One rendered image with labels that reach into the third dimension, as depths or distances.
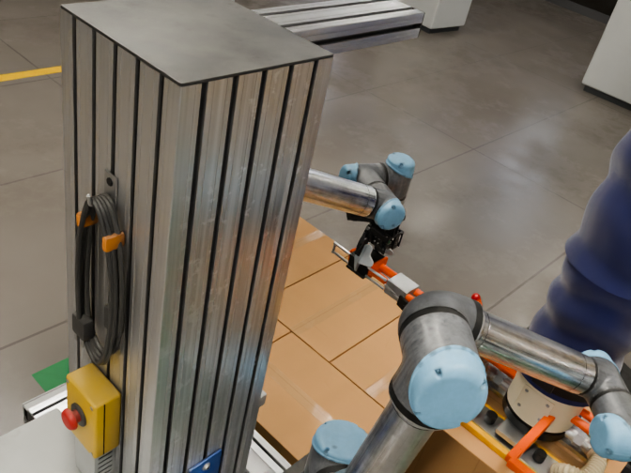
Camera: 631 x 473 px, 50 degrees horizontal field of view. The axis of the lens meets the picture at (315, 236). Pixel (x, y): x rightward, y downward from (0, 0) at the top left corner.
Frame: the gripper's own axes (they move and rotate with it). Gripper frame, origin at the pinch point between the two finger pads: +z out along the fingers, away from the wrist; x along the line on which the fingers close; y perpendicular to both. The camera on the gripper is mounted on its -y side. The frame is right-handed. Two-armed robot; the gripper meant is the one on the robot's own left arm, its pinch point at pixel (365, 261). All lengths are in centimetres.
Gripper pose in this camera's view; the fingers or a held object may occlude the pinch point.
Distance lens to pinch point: 194.3
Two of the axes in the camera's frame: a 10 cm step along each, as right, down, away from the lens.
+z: -1.8, 8.0, 5.8
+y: 7.0, 5.2, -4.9
